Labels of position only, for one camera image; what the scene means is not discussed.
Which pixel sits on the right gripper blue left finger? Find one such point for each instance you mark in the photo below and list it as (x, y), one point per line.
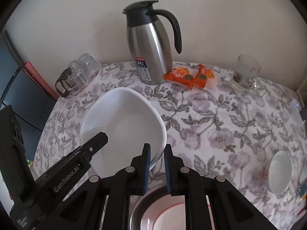
(145, 167)

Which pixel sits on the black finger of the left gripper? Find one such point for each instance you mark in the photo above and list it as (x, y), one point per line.
(92, 146)

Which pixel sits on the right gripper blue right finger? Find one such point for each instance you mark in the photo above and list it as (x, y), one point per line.
(169, 164)

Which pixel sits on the small white bowl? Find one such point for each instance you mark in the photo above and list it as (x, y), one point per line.
(129, 121)

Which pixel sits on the strawberry pattern bowl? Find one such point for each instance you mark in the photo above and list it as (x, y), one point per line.
(173, 218)

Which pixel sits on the white plate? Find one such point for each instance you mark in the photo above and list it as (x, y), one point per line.
(157, 208)

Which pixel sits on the large white bowl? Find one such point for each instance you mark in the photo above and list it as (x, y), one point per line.
(277, 173)

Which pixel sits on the floral tablecloth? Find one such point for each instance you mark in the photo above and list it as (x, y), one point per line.
(214, 132)

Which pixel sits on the drinking glass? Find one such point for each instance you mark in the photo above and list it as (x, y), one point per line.
(74, 66)
(81, 78)
(89, 64)

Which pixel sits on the orange snack packet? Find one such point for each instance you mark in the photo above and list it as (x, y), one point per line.
(203, 77)
(180, 76)

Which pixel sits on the stainless steel thermos jug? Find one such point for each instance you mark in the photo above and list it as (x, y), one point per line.
(148, 41)

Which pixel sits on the white power strip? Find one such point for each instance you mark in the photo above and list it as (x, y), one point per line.
(295, 112)

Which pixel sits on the black power adapter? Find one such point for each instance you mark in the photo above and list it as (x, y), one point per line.
(303, 113)

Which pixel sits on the glass mug with handle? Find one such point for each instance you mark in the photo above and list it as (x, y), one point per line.
(245, 74)

